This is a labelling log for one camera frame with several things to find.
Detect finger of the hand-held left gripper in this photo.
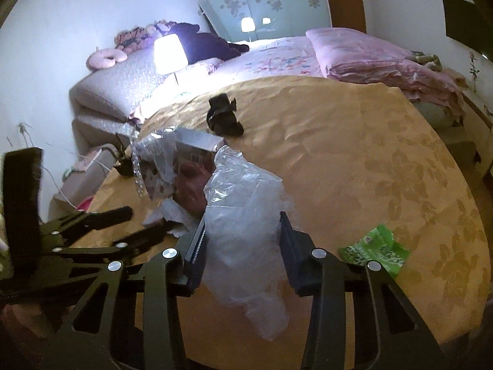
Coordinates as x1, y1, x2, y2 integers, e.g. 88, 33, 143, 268
54, 224, 170, 266
42, 206, 133, 240

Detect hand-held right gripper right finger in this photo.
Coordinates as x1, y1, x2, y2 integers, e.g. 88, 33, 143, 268
280, 212, 443, 370

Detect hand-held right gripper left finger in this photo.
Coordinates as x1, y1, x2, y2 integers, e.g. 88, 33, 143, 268
50, 216, 210, 370

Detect clear plastic bag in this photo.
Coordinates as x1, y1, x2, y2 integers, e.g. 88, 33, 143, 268
202, 144, 297, 342

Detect green snack wrapper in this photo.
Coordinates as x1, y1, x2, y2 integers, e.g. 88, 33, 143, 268
338, 224, 409, 278

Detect white printed plastic bag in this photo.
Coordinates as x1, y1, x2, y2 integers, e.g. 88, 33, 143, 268
131, 127, 181, 201

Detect torn white paper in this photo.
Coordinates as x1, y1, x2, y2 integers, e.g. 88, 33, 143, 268
142, 198, 201, 237

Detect pink packet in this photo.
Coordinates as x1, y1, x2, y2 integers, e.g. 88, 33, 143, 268
175, 162, 210, 216

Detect white cardboard box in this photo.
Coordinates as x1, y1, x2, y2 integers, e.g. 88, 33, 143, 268
175, 127, 230, 178

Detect yellow floral bedspread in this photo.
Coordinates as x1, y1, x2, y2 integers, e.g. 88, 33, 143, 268
88, 76, 491, 355

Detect pink neck pillow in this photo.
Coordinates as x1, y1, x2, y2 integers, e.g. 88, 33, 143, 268
87, 46, 128, 71

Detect white table lamp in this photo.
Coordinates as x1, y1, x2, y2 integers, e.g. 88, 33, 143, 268
154, 33, 189, 85

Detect pink plush toys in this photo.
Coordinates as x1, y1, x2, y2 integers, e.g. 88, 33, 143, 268
114, 21, 174, 52

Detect bed with floral sheet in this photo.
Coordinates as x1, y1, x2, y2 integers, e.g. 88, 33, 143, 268
131, 35, 328, 124

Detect dark purple cushion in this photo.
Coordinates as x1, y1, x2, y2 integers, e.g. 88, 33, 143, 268
169, 22, 251, 64

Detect folded pink quilt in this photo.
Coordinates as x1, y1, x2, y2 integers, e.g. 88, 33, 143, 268
306, 27, 467, 124

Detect white cable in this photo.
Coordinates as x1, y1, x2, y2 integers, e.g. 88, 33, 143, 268
39, 146, 116, 209

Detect flower wall sticker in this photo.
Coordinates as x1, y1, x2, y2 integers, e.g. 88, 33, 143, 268
467, 51, 481, 93

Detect black wall panel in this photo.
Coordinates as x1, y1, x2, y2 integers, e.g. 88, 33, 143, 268
443, 0, 490, 56

